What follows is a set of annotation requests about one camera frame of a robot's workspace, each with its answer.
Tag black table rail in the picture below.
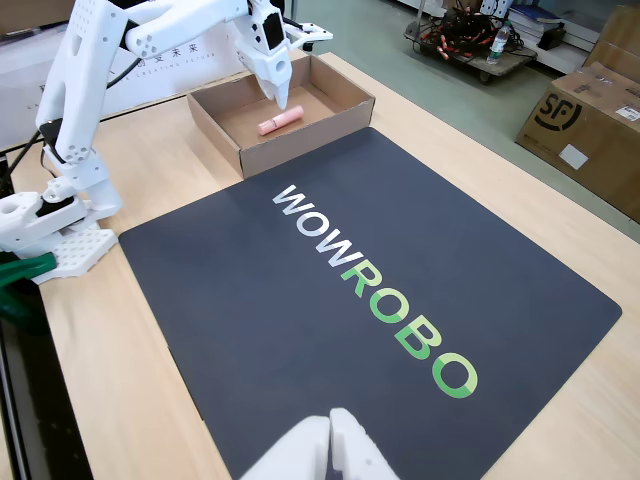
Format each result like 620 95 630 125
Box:
0 279 84 480

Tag pink lipstick tube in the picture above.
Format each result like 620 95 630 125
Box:
256 105 305 136

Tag plain brown cardboard box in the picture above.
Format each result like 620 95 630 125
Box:
589 4 640 71
0 0 76 39

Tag open cardboard box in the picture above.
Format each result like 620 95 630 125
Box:
186 53 376 180

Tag white device top right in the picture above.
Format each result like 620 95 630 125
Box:
0 19 251 151

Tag SF printed cardboard box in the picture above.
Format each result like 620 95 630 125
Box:
514 62 640 221

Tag white perforated base plate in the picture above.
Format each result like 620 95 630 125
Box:
29 227 120 286

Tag clear water bottle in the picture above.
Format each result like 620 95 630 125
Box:
487 19 512 65

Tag grey flat trolley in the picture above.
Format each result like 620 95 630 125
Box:
403 19 539 84

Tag green clamp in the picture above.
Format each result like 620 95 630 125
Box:
0 251 57 334

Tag dark WOWROBO mat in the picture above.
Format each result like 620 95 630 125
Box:
118 126 624 480

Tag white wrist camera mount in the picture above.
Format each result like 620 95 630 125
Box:
284 19 335 51

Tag stack of books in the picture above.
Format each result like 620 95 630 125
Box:
504 2 566 46

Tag black cable tangle red clips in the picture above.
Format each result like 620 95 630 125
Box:
419 7 506 61

